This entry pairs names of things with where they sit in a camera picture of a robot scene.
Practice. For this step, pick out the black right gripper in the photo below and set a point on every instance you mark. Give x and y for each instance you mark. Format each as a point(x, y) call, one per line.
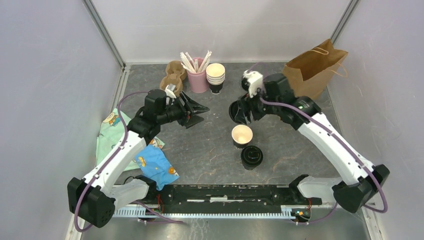
point(241, 115)

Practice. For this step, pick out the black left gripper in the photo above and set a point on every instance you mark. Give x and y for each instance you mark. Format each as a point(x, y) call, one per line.
point(190, 107)

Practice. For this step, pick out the brown cardboard cup carriers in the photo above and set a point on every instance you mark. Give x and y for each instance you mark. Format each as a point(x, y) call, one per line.
point(175, 75)

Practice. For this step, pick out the black paper coffee cup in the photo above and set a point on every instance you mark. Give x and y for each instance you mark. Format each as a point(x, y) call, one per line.
point(251, 157)

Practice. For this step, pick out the brown paper takeout bag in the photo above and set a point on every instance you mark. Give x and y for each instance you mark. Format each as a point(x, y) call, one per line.
point(309, 73)

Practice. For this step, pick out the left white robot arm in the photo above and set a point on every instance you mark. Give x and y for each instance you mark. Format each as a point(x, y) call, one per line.
point(93, 198)

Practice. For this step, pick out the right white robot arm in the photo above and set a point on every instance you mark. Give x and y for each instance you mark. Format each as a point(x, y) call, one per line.
point(359, 179)

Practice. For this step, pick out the stack of black lids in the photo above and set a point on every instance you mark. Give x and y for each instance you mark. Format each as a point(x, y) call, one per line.
point(245, 84)

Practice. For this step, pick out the pink metal utensil cup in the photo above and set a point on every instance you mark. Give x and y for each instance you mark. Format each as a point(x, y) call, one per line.
point(198, 81)

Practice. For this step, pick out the stack of paper cups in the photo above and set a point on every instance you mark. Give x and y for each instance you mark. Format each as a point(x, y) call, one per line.
point(215, 76)

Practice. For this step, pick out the wooden stirrers in wrappers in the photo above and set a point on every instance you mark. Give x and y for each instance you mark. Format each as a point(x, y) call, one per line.
point(193, 65)

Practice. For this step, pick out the blue patterned cloth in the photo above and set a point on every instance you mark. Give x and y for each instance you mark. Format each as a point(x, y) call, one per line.
point(155, 166)

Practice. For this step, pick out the green patterned cloth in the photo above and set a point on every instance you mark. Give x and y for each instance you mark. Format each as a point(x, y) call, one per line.
point(111, 131)

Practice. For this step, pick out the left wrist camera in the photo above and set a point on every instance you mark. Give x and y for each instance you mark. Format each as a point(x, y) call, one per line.
point(157, 100)

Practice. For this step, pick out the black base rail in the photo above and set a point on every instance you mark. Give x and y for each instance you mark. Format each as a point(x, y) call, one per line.
point(227, 199)

